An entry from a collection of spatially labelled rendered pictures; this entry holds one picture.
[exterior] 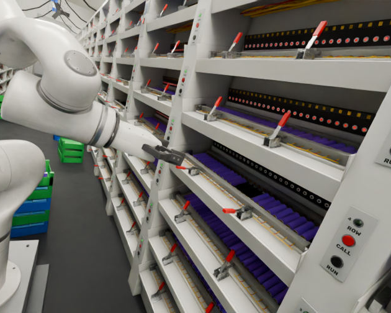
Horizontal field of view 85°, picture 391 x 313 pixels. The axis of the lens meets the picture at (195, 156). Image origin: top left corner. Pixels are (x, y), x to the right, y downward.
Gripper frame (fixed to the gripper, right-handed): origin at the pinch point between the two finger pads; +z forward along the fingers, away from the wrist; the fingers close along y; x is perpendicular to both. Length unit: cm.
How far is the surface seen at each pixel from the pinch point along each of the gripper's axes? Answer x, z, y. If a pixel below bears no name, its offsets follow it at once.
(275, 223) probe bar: -4.0, 23.1, 19.8
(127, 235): -66, 32, -57
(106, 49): 41, 11, -240
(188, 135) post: 3.6, 22.5, -30.4
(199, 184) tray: -8.4, 19.8, -7.2
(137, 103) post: 4, 21, -100
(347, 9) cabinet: 54, 26, 6
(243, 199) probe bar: -4.0, 23.1, 8.5
